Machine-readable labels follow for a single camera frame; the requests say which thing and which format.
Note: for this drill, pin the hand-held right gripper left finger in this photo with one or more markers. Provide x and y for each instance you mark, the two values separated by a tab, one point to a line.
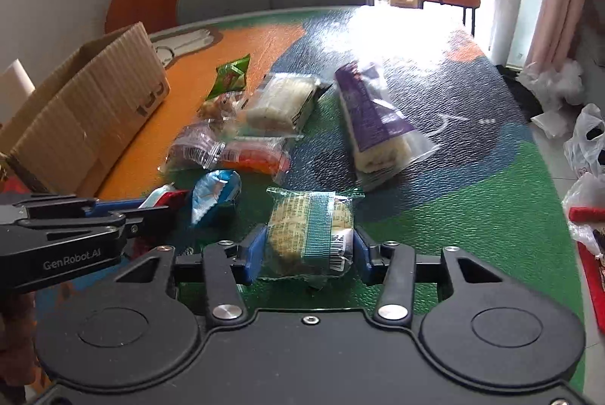
253	254

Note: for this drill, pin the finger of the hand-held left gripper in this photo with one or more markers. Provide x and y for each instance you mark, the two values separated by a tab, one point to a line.
56	204
146	220

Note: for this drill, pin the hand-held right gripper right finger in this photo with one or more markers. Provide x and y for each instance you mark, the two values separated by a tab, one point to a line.
362	253

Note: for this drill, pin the red white snack packet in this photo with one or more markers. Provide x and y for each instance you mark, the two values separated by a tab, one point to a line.
165	197

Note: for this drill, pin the green striped cake packet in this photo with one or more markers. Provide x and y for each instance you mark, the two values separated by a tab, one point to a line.
309	230

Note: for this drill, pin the blue snack packet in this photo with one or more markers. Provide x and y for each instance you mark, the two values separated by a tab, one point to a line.
215	194

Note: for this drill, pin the long purple bread packet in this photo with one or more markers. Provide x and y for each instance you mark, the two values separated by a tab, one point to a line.
373	121

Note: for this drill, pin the white cake clear packet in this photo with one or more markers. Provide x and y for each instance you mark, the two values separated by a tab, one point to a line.
283	100

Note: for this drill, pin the dark filling clear packet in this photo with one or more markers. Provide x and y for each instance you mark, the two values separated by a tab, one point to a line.
194	147

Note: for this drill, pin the reddish brown cloth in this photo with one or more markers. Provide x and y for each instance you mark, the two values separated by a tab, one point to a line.
14	339

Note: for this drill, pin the orange snack clear packet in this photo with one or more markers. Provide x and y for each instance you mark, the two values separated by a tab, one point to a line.
255	154

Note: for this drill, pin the brown pastry clear packet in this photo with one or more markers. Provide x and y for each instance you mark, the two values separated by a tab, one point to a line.
222	106

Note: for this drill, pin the green snack packet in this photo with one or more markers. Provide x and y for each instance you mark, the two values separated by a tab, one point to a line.
230	76

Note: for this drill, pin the white paper sheet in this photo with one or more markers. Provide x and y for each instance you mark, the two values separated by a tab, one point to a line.
550	123

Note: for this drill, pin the white bag with red item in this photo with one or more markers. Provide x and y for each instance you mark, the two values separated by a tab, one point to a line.
586	206

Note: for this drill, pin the red floor cloth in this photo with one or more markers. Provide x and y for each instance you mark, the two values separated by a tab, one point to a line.
594	282

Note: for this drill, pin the crumpled white plastic bag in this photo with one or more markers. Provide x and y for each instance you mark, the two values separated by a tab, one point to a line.
553	83

